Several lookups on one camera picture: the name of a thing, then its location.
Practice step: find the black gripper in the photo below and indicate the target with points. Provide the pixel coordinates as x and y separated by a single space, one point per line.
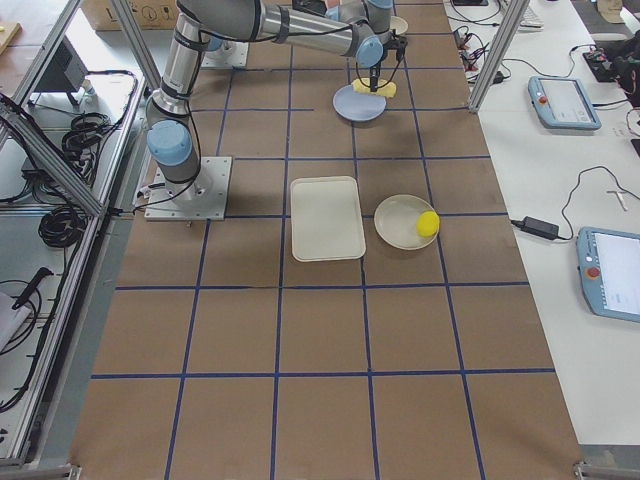
373 69

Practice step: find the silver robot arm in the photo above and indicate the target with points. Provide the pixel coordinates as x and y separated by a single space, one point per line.
255 81
376 13

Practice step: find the blue round plate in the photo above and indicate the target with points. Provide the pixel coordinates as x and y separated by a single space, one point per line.
357 107

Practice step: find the white round plate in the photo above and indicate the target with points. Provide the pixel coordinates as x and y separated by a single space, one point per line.
395 221

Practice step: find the white bowl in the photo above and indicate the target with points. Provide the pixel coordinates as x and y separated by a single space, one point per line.
398 25

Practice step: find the white rectangular tray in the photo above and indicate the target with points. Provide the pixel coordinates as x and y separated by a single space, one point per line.
326 219

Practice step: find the yellow ball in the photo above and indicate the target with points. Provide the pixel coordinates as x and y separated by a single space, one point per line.
428 224

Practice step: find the upper teach pendant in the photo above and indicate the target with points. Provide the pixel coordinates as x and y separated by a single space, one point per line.
562 103

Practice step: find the teach pendant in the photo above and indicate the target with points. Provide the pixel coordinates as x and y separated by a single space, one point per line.
562 103
608 266

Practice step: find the black power adapter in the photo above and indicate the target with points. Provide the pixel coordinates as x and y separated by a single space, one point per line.
540 228

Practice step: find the cardboard box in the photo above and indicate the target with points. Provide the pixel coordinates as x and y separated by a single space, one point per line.
149 14

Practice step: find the white T-shaped tool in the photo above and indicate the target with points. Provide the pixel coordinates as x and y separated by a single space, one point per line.
620 195

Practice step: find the lower teach pendant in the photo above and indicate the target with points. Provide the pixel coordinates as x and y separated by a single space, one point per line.
608 266

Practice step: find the aluminium frame post right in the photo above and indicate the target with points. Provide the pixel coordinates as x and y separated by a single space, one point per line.
498 48

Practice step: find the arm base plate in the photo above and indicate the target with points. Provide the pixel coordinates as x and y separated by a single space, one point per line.
225 55
205 199

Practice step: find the aluminium frame left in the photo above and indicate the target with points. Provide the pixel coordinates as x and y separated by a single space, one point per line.
58 241

